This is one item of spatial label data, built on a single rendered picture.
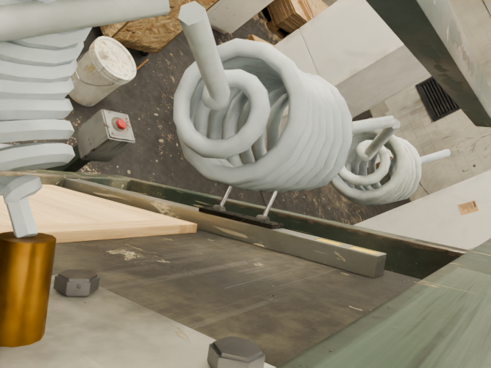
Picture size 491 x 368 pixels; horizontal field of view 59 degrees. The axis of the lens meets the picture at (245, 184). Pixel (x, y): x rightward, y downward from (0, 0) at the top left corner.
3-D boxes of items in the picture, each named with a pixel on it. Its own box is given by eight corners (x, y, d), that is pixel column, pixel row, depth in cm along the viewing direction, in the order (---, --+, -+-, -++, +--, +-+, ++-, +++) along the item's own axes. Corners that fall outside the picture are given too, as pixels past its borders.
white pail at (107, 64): (97, 76, 295) (142, 36, 271) (108, 114, 287) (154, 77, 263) (54, 63, 268) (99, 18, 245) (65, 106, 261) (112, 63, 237)
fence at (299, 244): (78, 191, 133) (80, 179, 133) (383, 274, 80) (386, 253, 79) (63, 191, 129) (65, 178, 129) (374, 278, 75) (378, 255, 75)
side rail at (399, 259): (138, 210, 154) (142, 179, 154) (484, 305, 92) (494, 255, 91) (124, 210, 149) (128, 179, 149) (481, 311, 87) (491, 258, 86)
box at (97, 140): (99, 136, 168) (128, 113, 159) (107, 163, 165) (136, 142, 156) (72, 131, 159) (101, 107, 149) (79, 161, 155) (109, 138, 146)
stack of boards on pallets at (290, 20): (317, 28, 836) (337, 13, 813) (337, 73, 810) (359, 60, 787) (245, -27, 634) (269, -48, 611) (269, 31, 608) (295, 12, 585)
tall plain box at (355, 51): (251, 114, 455) (410, 13, 366) (270, 165, 440) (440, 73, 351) (194, 97, 381) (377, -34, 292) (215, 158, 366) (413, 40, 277)
